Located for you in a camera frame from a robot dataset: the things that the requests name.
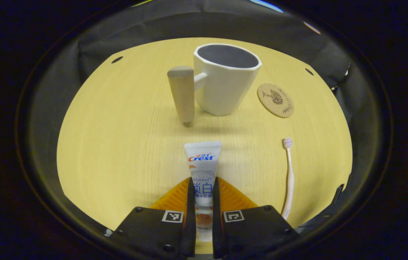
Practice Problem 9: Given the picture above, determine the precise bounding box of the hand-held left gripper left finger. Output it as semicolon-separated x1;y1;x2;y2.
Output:
112;177;197;259

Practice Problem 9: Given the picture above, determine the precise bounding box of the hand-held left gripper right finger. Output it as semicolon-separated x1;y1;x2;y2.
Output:
212;177;298;259

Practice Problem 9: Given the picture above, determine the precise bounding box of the white toothpaste tube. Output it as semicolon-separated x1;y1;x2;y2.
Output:
184;142;222;242

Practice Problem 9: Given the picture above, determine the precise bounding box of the pink toothbrush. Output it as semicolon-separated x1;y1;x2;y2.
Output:
282;137;295;220

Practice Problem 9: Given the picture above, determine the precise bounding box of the white cup with wooden handle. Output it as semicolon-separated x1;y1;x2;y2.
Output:
167;43;263;127

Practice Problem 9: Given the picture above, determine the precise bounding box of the round wooden coaster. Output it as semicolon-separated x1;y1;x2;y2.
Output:
257;83;295;118

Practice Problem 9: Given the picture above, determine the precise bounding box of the black backdrop cloth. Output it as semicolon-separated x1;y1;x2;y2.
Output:
27;0;374;231

